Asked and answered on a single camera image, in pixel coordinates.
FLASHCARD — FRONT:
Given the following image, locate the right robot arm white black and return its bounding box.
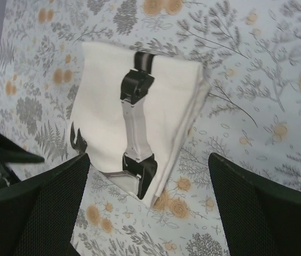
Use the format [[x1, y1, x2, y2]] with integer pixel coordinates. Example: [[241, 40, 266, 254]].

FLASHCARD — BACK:
[[0, 134, 301, 255]]

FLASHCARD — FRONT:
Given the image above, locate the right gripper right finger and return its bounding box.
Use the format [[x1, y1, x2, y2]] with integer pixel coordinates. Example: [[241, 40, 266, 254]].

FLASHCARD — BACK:
[[208, 153, 301, 255]]

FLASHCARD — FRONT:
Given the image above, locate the floral table mat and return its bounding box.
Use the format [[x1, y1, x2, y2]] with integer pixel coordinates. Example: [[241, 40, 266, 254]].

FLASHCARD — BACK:
[[0, 1, 301, 255]]

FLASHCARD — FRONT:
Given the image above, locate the white t shirt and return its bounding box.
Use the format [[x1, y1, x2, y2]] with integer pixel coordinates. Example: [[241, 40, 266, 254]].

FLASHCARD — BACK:
[[69, 42, 210, 207]]

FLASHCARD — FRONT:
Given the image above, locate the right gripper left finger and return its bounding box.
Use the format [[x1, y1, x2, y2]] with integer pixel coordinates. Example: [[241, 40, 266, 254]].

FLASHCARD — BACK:
[[0, 154, 90, 255]]

